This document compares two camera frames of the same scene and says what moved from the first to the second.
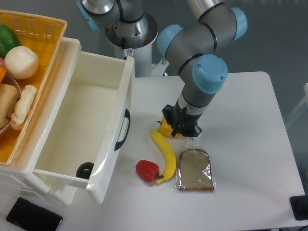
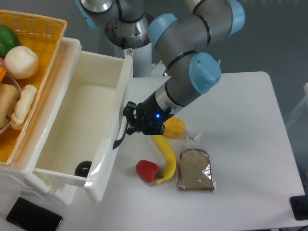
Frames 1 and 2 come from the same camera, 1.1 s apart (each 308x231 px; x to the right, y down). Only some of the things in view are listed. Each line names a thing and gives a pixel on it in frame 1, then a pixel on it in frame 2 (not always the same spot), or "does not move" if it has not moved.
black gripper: (182, 122) → (150, 116)
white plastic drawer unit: (82, 141) does not move
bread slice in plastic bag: (195, 172) does not move
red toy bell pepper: (148, 171) does not move
